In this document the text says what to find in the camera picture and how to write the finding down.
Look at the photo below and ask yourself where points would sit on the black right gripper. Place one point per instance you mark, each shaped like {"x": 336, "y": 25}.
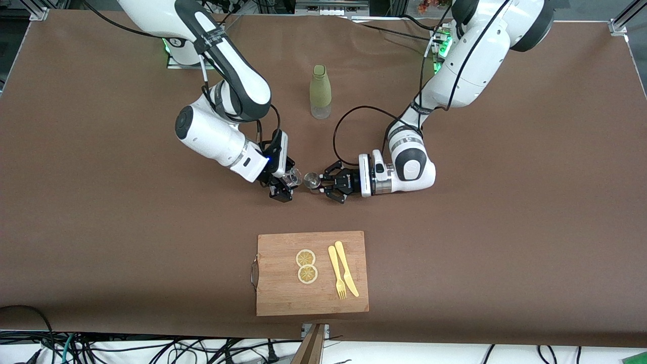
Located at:
{"x": 271, "y": 177}

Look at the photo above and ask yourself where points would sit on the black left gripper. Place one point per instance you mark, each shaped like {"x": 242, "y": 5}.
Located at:
{"x": 350, "y": 181}

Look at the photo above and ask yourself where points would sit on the small clear glass cup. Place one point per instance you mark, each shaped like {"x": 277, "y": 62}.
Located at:
{"x": 294, "y": 179}

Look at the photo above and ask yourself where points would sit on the metal double jigger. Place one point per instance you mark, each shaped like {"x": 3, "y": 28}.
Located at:
{"x": 312, "y": 180}

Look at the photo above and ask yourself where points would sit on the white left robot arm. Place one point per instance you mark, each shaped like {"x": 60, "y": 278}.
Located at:
{"x": 470, "y": 65}

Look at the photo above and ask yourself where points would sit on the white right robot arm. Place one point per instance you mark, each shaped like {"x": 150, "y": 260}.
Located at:
{"x": 212, "y": 136}

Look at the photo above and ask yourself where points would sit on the lemon slice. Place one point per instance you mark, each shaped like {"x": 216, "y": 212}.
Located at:
{"x": 305, "y": 258}
{"x": 307, "y": 274}

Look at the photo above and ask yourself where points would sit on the yellow plastic knife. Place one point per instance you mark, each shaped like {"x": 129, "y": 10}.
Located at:
{"x": 345, "y": 265}

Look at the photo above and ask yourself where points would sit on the yellow plastic fork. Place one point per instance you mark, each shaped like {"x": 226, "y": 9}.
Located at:
{"x": 335, "y": 268}

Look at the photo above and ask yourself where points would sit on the green sleeved glass bottle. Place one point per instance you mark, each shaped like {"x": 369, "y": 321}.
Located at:
{"x": 320, "y": 91}

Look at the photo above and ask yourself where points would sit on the wooden cutting board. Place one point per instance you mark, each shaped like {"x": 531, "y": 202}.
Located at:
{"x": 283, "y": 293}

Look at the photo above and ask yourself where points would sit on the brown table cover sheet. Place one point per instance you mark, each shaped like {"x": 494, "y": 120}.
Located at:
{"x": 455, "y": 253}

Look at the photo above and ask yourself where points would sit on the grey power strip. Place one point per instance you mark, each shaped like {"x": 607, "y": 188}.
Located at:
{"x": 331, "y": 7}

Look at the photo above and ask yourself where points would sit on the green flat object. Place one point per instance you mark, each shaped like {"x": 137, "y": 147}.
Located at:
{"x": 638, "y": 359}

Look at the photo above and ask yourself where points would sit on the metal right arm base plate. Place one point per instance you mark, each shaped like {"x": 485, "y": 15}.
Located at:
{"x": 182, "y": 64}

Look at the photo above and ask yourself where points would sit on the wooden post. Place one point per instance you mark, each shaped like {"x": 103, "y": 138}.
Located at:
{"x": 311, "y": 349}

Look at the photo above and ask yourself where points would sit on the aluminium corner bracket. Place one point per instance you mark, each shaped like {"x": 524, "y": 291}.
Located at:
{"x": 39, "y": 14}
{"x": 617, "y": 28}

